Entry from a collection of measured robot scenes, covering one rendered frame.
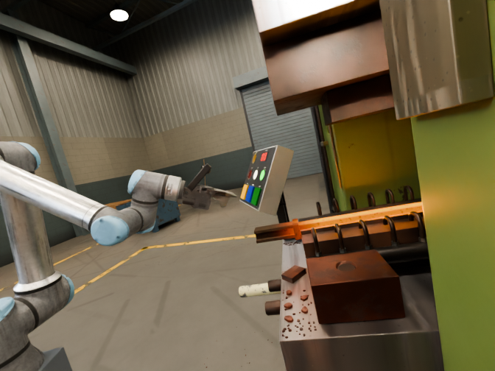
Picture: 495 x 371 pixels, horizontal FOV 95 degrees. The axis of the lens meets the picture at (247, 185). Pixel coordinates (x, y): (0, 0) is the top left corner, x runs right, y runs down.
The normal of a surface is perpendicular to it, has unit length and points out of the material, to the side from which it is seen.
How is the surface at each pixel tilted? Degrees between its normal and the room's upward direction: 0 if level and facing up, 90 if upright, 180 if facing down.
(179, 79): 90
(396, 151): 90
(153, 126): 90
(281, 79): 90
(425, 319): 0
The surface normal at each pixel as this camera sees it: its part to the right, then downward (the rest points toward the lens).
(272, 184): 0.26, 0.07
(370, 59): -0.16, 0.16
